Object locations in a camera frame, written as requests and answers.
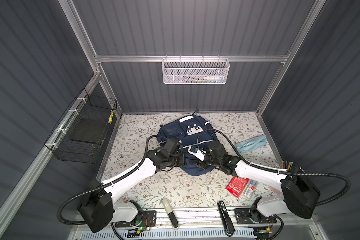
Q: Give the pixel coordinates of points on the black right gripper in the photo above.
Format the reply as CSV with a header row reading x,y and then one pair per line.
x,y
200,164

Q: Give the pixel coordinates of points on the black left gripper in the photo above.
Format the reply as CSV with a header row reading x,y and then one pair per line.
x,y
182,158

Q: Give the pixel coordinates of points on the light blue cloth pouch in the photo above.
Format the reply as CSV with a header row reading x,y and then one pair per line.
x,y
251,144

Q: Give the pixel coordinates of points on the navy blue student backpack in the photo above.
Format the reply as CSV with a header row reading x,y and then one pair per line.
x,y
190,130

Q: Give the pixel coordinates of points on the red card pack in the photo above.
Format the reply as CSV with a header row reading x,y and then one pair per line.
x,y
236,186

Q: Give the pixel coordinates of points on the clear pen refill pack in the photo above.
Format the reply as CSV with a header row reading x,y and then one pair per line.
x,y
250,189

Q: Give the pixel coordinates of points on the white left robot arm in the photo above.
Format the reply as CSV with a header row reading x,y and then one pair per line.
x,y
100,208

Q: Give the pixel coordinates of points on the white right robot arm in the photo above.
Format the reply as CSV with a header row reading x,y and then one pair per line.
x,y
292,194

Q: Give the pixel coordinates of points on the black and white stapler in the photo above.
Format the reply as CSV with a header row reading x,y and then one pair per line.
x,y
170,213

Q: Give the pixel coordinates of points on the white wire mesh basket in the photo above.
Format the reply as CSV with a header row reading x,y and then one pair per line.
x,y
195,71

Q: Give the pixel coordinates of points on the black wire wall basket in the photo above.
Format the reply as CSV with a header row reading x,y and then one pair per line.
x,y
85,133

